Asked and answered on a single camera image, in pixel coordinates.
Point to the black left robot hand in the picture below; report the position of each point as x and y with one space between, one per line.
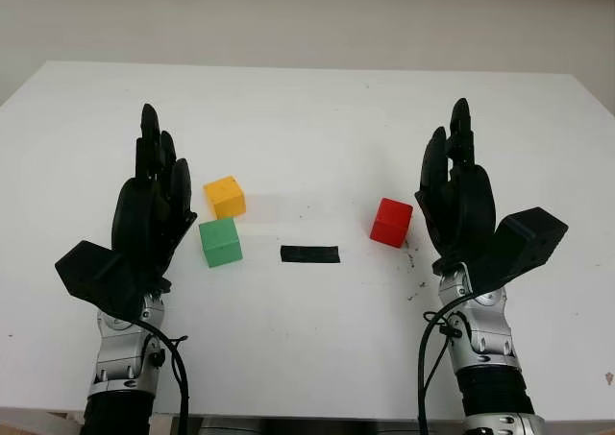
139 214

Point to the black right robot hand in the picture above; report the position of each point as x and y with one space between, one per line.
466 209

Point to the red wooden block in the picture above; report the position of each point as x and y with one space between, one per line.
389 224

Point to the green wooden block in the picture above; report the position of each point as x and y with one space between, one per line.
221 243

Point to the yellow wooden block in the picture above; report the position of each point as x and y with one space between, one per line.
226 197

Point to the black tape strip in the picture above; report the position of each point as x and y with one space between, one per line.
310 255

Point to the brown wooden board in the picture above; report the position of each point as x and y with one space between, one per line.
29 423

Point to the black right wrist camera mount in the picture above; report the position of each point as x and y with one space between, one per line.
528 243

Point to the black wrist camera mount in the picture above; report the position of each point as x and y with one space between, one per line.
528 243
91 272

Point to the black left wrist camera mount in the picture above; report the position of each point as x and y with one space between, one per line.
91 272

